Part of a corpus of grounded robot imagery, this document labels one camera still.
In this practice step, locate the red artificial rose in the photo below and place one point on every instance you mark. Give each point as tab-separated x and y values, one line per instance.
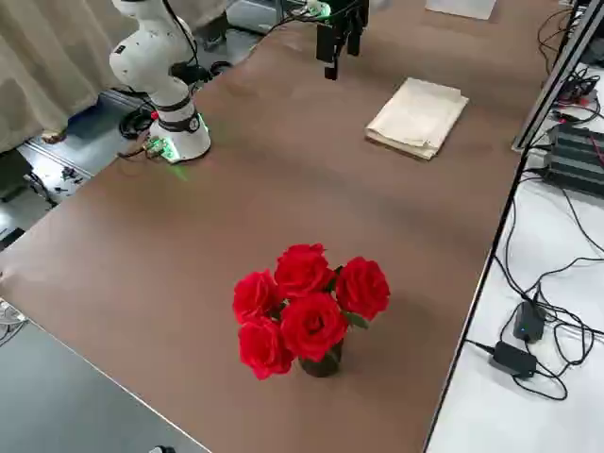
313	325
302	269
255	297
363	288
264	349

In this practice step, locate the black flat power adapter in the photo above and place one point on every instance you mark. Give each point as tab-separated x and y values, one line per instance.
514	359

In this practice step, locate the black ribbed power supply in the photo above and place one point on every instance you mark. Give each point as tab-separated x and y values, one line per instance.
580	156

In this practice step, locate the black adapter with blue light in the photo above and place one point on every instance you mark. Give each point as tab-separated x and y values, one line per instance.
528	323

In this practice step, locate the beige curtain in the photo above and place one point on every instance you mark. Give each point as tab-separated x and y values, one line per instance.
38	56

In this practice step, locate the black floor box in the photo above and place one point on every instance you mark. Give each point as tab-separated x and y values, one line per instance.
11	174

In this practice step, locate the beige tablecloth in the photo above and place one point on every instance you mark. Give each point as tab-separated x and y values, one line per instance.
417	118

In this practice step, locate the dark glass vase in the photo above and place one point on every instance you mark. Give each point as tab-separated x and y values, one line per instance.
325	368

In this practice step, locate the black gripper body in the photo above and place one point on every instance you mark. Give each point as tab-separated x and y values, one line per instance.
349	9

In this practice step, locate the translucent plastic box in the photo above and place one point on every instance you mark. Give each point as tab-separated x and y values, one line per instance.
460	7

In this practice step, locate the white desk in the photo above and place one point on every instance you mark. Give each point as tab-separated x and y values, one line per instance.
519	415

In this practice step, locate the person's foot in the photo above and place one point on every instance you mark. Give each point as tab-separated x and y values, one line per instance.
165	449

